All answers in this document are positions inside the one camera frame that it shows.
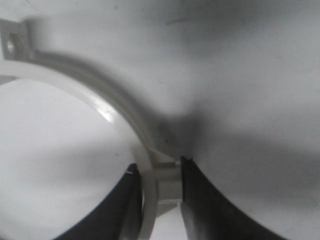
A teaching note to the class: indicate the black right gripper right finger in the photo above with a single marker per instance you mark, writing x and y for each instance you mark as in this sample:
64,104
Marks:
208,215

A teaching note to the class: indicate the white half clamp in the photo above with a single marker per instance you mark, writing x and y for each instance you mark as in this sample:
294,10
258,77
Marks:
161,176

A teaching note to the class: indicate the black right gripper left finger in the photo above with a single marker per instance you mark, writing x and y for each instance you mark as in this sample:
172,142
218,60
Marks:
117,217

